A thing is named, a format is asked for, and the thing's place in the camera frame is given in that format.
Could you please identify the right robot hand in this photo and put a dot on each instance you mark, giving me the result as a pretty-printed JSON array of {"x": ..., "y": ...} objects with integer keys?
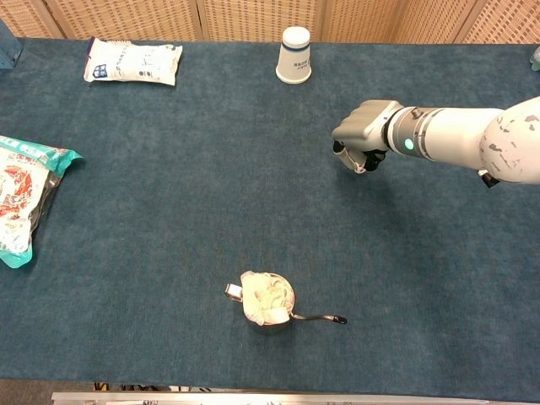
[{"x": 365, "y": 124}]

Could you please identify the small white die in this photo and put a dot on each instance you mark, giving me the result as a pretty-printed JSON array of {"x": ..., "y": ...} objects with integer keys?
[{"x": 360, "y": 169}]

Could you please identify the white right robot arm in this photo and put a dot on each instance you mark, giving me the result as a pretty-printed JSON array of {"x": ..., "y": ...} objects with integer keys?
[{"x": 464, "y": 133}]

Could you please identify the white paper cup blue band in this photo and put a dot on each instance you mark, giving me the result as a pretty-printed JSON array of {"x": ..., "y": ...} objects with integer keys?
[{"x": 294, "y": 57}]

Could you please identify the woven rattan folding screen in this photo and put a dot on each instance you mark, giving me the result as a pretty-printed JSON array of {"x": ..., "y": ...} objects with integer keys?
[{"x": 253, "y": 19}]

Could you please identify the teal felt table mat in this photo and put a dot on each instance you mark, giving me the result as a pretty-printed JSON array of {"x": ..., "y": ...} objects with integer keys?
[{"x": 211, "y": 211}]

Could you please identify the pale green object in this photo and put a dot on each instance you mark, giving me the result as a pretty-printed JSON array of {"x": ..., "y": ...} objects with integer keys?
[{"x": 536, "y": 59}]

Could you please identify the crumpled white cloth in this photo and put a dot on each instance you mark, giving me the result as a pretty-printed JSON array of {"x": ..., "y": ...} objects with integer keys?
[{"x": 266, "y": 297}]

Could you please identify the metal strainer with white contents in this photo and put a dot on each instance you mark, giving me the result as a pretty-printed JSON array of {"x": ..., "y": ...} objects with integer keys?
[{"x": 304, "y": 316}]

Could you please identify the white blue snack packet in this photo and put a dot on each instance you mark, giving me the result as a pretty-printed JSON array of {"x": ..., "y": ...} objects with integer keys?
[{"x": 133, "y": 62}]

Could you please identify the teal red food bag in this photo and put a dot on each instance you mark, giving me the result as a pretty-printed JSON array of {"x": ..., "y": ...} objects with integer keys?
[{"x": 23, "y": 198}]

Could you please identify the aluminium frame rail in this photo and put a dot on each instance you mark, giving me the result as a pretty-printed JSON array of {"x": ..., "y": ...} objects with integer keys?
[{"x": 253, "y": 398}]

